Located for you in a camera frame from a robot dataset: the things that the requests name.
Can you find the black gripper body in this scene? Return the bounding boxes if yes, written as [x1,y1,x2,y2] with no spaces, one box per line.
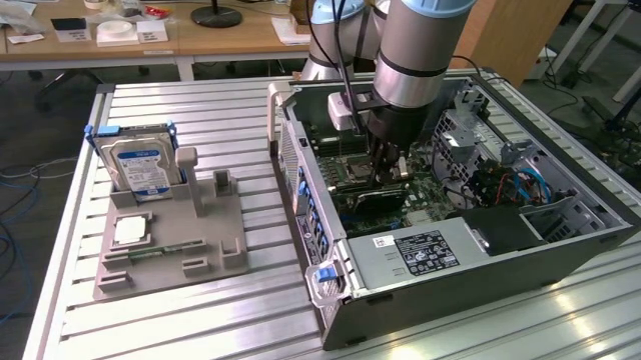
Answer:
[363,103,427,149]

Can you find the green graphics card black fan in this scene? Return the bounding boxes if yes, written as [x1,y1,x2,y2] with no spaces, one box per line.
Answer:
[329,187,409,225]

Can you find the CPU socket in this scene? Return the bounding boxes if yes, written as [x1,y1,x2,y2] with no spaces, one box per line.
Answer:
[339,154,375,185]

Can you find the green motherboard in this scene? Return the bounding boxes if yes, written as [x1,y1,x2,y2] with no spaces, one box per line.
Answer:
[301,123,467,241]

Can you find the silver perforated disk bay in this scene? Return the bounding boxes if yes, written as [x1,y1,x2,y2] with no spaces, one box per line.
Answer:
[428,80,507,181]

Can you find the silver power supply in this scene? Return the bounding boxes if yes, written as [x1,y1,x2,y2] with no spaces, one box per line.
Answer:
[344,217,490,292]

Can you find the white paper stack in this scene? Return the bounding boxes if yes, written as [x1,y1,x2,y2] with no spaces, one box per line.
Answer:
[269,16,312,46]

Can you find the wooden cabinet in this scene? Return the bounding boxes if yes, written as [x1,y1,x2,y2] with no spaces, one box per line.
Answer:
[452,0,575,88]

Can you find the cardboard box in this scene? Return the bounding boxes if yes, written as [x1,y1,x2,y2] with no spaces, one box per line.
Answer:
[288,0,315,26]

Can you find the open black PC case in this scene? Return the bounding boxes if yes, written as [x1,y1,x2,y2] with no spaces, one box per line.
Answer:
[267,67,641,352]

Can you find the black round lamp base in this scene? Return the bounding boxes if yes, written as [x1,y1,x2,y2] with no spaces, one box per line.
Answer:
[189,0,244,29]

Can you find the grey parts rack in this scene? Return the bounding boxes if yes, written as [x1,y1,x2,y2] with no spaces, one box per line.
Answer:
[92,147,251,303]

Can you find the hard disk blue label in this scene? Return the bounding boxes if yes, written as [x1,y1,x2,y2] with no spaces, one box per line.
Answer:
[82,120,180,206]

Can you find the silver CPU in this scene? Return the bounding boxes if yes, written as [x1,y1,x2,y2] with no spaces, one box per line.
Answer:
[113,216,150,245]

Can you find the small white box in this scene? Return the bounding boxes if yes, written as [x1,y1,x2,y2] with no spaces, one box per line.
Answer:
[134,20,170,44]

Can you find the white box with tape roll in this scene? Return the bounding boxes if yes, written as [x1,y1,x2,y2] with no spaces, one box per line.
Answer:
[94,20,141,48]

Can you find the white box black top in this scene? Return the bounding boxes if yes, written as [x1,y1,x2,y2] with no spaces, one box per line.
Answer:
[49,17,94,44]

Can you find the black office chair base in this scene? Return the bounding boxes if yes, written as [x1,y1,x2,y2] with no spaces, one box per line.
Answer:
[26,69,104,113]

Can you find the wooden desk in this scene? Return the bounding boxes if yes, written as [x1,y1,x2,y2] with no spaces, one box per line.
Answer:
[0,0,451,82]

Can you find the clear plastic bag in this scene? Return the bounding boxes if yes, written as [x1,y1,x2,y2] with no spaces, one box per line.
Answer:
[0,2,50,35]

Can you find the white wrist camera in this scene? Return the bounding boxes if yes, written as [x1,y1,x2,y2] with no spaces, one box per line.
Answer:
[325,92,363,132]

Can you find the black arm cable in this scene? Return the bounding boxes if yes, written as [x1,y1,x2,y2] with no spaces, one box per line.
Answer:
[329,0,364,134]

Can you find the black cable over case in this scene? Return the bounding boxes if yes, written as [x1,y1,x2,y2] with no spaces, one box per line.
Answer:
[450,55,507,84]

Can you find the blue disk wire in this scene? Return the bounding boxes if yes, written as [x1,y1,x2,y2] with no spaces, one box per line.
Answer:
[514,167,552,206]

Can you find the white desk frame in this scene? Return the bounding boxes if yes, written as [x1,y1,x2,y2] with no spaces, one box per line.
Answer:
[547,0,641,103]

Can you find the white floor cable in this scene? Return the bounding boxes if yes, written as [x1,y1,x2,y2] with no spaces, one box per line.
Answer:
[0,157,76,179]

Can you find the blue floor cable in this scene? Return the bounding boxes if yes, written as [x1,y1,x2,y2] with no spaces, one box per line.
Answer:
[0,179,41,323]

